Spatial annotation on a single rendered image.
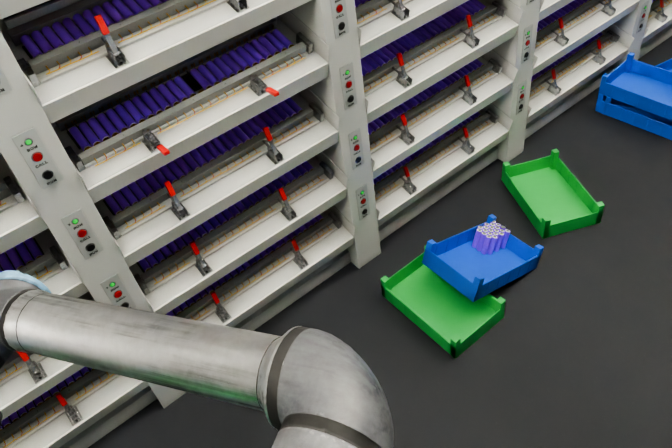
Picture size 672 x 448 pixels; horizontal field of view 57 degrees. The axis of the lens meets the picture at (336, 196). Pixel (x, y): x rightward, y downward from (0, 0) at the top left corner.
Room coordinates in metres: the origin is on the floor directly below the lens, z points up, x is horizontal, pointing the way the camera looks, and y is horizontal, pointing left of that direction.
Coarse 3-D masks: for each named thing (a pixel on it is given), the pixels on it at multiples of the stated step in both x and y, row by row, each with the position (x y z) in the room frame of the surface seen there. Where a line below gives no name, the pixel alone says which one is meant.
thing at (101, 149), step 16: (288, 48) 1.28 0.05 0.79; (304, 48) 1.29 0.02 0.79; (256, 64) 1.24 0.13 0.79; (272, 64) 1.24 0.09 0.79; (224, 80) 1.19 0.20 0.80; (240, 80) 1.19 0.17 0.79; (208, 96) 1.15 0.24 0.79; (176, 112) 1.11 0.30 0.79; (144, 128) 1.07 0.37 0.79; (160, 128) 1.08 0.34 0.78; (112, 144) 1.03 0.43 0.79; (96, 160) 1.00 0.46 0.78
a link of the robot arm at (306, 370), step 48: (0, 288) 0.62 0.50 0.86; (0, 336) 0.55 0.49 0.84; (48, 336) 0.51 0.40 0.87; (96, 336) 0.48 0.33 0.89; (144, 336) 0.46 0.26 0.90; (192, 336) 0.44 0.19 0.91; (240, 336) 0.43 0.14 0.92; (288, 336) 0.40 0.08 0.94; (192, 384) 0.40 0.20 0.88; (240, 384) 0.37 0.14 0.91; (288, 384) 0.34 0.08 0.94; (336, 384) 0.32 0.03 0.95; (384, 432) 0.28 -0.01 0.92
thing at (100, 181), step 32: (288, 32) 1.37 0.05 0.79; (320, 64) 1.26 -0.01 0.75; (256, 96) 1.17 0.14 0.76; (288, 96) 1.21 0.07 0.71; (128, 128) 1.09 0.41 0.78; (192, 128) 1.09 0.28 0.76; (224, 128) 1.11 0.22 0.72; (128, 160) 1.01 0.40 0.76; (160, 160) 1.03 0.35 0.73; (96, 192) 0.95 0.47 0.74
